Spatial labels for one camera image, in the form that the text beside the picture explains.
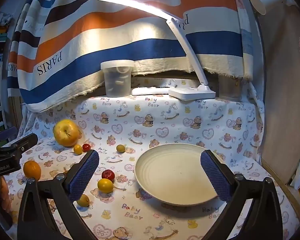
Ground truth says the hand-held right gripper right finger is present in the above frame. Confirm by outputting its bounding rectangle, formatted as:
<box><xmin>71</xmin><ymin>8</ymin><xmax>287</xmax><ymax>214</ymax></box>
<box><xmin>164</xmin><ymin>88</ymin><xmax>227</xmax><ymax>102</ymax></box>
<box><xmin>200</xmin><ymin>149</ymin><xmax>283</xmax><ymax>240</ymax></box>

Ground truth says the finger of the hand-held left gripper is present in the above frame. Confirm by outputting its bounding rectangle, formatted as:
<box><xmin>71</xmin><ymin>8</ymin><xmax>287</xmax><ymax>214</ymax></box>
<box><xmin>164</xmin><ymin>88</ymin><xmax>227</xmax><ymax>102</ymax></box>
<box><xmin>0</xmin><ymin>126</ymin><xmax>18</xmax><ymax>143</ymax></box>
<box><xmin>5</xmin><ymin>133</ymin><xmax>38</xmax><ymax>155</ymax></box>

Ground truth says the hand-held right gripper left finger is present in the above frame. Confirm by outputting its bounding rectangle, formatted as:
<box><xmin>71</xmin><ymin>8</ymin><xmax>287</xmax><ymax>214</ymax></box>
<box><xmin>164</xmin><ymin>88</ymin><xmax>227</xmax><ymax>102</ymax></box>
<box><xmin>17</xmin><ymin>149</ymin><xmax>100</xmax><ymax>240</ymax></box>

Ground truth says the orange tangerine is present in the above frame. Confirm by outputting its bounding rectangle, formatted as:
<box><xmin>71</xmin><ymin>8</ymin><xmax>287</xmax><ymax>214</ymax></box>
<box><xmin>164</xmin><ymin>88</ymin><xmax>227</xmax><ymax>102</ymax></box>
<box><xmin>23</xmin><ymin>160</ymin><xmax>42</xmax><ymax>181</ymax></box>

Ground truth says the yellow apple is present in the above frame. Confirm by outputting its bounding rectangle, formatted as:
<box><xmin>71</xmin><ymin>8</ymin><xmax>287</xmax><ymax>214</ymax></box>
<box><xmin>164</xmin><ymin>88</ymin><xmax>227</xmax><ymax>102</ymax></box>
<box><xmin>53</xmin><ymin>119</ymin><xmax>80</xmax><ymax>147</ymax></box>

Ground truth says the cream round plate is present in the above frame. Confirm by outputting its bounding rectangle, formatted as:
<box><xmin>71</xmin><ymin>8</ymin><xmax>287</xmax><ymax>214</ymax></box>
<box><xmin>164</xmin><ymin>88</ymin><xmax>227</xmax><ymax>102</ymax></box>
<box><xmin>134</xmin><ymin>143</ymin><xmax>228</xmax><ymax>207</ymax></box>

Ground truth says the person's left hand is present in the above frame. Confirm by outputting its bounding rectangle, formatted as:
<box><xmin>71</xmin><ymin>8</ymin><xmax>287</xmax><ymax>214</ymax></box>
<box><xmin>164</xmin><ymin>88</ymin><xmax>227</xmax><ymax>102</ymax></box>
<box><xmin>0</xmin><ymin>177</ymin><xmax>12</xmax><ymax>212</ymax></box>

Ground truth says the printed tablecloth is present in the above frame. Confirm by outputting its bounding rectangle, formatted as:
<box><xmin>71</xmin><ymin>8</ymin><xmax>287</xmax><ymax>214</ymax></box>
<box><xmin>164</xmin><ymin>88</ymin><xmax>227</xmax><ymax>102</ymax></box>
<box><xmin>5</xmin><ymin>76</ymin><xmax>300</xmax><ymax>240</ymax></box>

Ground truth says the white desk lamp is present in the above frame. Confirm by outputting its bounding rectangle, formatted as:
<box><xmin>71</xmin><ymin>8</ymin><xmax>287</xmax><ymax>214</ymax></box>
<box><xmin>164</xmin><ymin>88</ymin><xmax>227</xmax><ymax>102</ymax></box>
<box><xmin>97</xmin><ymin>0</ymin><xmax>216</xmax><ymax>102</ymax></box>

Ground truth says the clear plastic container with lid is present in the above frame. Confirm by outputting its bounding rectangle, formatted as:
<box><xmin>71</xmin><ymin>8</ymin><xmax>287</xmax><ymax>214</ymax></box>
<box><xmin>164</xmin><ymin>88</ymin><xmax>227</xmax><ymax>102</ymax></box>
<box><xmin>101</xmin><ymin>59</ymin><xmax>135</xmax><ymax>98</ymax></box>

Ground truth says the round wooden board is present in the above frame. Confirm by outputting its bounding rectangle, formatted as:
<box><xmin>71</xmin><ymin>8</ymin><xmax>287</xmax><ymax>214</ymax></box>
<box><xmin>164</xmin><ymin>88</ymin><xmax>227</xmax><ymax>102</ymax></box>
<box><xmin>250</xmin><ymin>0</ymin><xmax>300</xmax><ymax>185</ymax></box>

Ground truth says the striped cloth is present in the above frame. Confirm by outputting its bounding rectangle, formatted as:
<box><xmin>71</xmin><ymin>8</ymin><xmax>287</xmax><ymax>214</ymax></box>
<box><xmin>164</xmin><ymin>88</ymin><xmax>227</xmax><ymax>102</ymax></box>
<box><xmin>7</xmin><ymin>0</ymin><xmax>255</xmax><ymax>113</ymax></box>

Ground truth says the white clip lamp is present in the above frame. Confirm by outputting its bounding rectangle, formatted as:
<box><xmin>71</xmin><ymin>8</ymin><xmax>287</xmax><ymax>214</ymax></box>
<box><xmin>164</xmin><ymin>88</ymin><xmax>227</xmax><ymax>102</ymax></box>
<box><xmin>249</xmin><ymin>0</ymin><xmax>297</xmax><ymax>15</ymax></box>

